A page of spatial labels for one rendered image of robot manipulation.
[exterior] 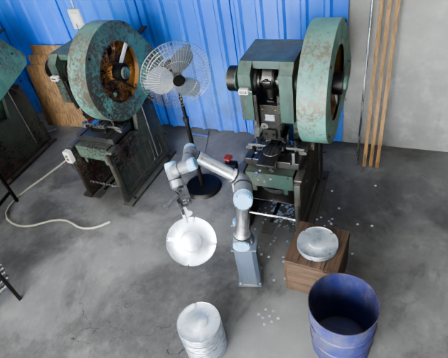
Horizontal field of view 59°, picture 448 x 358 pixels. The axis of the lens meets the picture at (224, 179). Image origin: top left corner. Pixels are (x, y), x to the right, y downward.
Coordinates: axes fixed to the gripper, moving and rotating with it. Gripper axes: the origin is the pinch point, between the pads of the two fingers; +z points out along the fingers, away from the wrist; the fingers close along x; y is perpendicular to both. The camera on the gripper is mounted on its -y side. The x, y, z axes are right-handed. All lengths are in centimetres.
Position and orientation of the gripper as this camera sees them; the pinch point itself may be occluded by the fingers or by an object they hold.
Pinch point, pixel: (185, 221)
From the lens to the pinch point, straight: 232.3
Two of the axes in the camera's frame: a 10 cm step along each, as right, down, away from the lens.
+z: 3.2, 9.4, -0.8
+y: 9.4, -3.1, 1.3
